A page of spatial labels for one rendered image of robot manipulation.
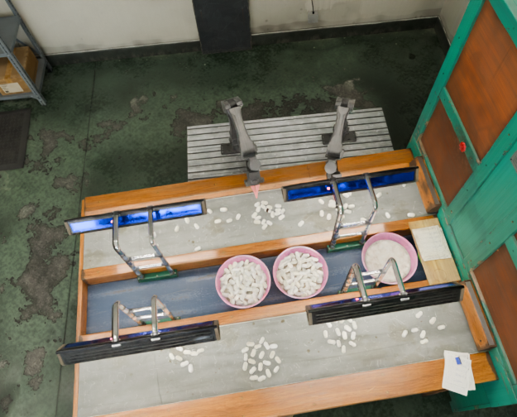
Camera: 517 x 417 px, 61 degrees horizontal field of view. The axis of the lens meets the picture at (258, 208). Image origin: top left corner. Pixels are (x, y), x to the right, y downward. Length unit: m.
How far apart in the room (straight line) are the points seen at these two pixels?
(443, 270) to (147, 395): 1.47
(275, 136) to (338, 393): 1.45
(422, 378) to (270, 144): 1.46
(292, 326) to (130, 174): 1.91
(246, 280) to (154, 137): 1.80
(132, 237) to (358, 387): 1.30
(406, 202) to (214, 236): 1.02
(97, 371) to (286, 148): 1.53
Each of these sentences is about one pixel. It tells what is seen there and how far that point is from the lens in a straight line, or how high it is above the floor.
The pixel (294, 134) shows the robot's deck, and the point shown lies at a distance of 2.68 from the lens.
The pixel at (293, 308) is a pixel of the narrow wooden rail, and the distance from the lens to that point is 2.11.
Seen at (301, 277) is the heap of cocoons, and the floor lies 0.72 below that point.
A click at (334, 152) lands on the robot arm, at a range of 2.22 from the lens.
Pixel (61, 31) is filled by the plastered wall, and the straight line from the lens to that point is 4.24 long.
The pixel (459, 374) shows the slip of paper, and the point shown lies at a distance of 2.19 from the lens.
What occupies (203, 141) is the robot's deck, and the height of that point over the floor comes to 0.67.
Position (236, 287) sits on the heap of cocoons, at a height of 0.74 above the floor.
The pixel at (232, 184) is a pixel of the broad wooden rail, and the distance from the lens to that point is 2.39.
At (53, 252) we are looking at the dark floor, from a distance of 3.41.
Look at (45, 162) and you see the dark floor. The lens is 3.84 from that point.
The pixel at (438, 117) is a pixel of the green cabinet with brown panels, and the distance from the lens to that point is 2.30.
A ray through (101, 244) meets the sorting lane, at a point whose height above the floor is 0.74.
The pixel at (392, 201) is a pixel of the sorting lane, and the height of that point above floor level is 0.74.
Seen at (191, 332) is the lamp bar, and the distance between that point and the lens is 1.77.
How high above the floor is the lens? 2.81
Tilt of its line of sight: 62 degrees down
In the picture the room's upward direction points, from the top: 6 degrees counter-clockwise
